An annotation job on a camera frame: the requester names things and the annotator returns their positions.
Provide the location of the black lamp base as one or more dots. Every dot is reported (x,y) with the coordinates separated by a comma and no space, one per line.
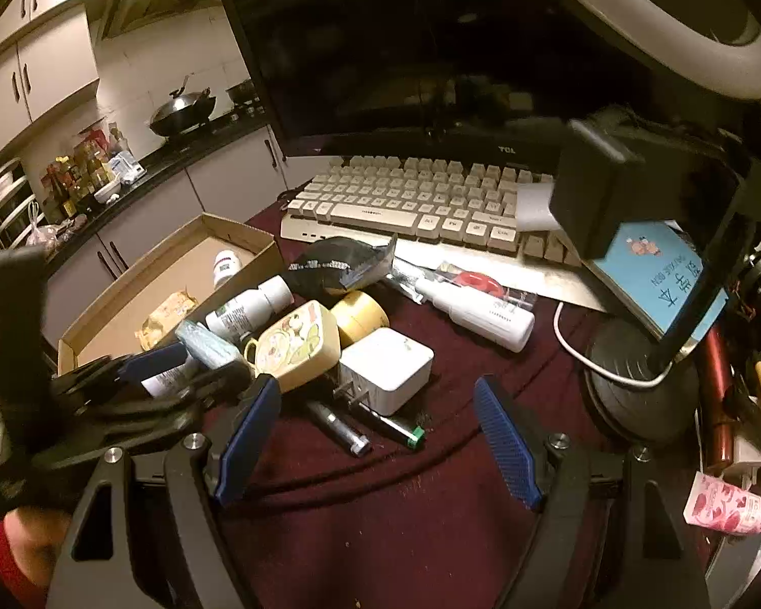
(628,397)

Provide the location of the white ring light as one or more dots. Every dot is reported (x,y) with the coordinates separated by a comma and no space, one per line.
(733,71)

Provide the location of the copper red cylinder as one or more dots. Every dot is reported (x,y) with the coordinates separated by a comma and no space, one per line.
(716,379)

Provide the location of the black wok on stove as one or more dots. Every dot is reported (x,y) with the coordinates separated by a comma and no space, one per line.
(183,111)

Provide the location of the cardboard box tray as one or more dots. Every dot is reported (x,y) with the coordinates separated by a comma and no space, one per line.
(182,262)

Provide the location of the white power adapter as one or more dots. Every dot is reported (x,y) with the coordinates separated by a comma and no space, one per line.
(384,370)

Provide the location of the black marker with green cap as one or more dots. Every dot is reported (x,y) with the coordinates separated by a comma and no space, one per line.
(411,436)

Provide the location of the black phone holder clamp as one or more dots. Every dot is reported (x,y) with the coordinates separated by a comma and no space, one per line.
(604,181)

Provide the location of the white bottle with green label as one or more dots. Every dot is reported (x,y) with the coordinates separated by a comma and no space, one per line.
(250,311)

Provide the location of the blue notebook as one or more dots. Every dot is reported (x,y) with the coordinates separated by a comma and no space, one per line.
(652,270)

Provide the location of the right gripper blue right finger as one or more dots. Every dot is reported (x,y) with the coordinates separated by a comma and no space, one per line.
(517,451)

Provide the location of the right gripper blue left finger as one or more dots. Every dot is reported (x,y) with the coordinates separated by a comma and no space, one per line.
(240,437)

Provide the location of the red tape dispenser pack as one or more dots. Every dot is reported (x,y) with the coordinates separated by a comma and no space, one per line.
(482,282)

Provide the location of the cream cartoon case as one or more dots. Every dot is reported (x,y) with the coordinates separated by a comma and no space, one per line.
(298,348)

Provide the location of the black TCL monitor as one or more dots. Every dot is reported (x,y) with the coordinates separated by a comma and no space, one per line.
(474,78)

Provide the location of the pink patterned paper cup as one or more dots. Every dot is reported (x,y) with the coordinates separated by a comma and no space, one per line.
(718,506)

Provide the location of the yellow sponge cylinder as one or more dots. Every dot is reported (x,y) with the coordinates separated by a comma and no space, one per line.
(357,315)

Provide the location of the dish rack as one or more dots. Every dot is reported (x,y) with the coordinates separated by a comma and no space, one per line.
(19,206)

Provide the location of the white tube with cap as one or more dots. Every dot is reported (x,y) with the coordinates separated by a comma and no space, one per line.
(491,317)

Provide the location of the condiment bottles group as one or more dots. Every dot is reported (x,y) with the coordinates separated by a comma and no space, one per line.
(89,177)

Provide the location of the black snack pouch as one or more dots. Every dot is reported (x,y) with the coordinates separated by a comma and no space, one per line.
(335,266)

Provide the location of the small black pot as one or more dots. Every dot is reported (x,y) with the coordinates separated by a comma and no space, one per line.
(243,94)

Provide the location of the yellow snack packet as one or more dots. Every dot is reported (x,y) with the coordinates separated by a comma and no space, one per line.
(162,320)

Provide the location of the white bottle with red band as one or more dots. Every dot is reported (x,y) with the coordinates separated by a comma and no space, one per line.
(226,266)

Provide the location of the blue tissue pack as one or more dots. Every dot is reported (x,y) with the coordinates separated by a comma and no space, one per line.
(205,346)

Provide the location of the beige mechanical keyboard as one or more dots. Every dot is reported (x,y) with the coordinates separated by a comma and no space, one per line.
(429,200)

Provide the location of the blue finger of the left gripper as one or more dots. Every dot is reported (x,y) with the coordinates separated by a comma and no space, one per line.
(146,365)

